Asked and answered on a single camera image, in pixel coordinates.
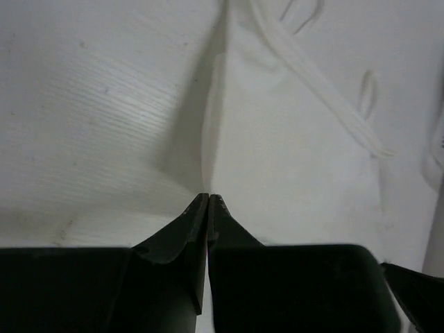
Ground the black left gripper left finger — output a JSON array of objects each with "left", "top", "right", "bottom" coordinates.
[{"left": 1, "top": 194, "right": 208, "bottom": 332}]

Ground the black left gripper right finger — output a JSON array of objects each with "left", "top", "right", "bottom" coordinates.
[{"left": 207, "top": 195, "right": 402, "bottom": 332}]

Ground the white tank top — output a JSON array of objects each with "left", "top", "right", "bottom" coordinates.
[{"left": 201, "top": 1, "right": 437, "bottom": 270}]

